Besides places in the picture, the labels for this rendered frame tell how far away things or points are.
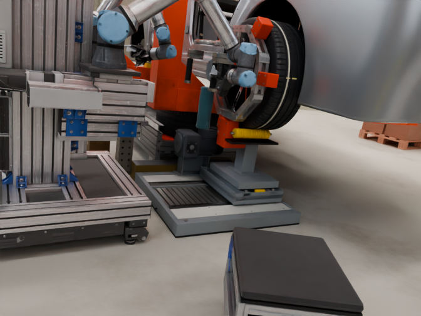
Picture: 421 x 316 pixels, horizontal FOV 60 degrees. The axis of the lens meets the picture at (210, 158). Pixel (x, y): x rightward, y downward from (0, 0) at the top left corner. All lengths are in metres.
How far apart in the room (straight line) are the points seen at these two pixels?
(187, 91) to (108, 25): 1.20
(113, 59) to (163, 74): 0.92
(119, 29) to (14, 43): 0.49
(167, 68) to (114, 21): 1.07
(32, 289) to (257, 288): 0.89
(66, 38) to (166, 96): 0.95
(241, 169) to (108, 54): 1.15
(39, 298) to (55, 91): 0.77
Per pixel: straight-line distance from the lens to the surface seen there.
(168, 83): 2.55
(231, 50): 1.80
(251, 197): 2.26
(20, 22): 1.82
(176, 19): 2.56
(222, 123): 2.26
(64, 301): 1.53
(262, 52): 2.06
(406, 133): 6.02
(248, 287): 1.07
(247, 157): 2.36
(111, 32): 1.53
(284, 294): 1.08
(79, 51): 1.90
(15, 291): 1.60
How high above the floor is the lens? 0.93
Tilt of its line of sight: 16 degrees down
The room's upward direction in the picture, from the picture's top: 8 degrees clockwise
